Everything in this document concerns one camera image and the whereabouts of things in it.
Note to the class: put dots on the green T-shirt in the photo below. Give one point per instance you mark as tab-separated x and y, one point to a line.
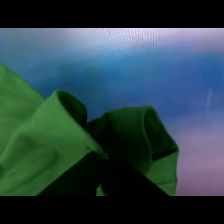
50	140

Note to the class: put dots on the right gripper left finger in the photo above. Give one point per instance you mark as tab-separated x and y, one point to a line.
78	180

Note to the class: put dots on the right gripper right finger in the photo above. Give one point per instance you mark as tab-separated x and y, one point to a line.
128	181

